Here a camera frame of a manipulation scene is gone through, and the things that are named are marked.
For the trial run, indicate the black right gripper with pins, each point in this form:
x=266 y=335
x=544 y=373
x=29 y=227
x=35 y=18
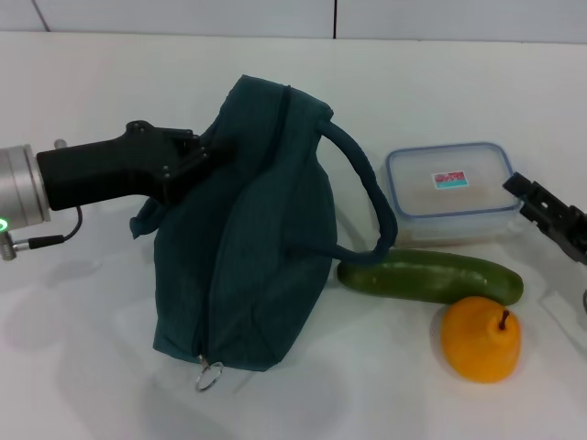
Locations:
x=575 y=234

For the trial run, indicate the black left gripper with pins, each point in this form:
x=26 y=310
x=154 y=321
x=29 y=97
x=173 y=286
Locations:
x=101 y=169

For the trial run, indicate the clear blue-rimmed plastic food container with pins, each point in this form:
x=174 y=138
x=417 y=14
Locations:
x=440 y=206

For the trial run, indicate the dark teal insulated lunch bag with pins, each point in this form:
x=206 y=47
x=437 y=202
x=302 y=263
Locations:
x=257 y=229

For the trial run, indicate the green cucumber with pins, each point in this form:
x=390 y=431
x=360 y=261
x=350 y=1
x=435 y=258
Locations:
x=426 y=277

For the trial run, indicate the orange-yellow pear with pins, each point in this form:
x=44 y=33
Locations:
x=477 y=341

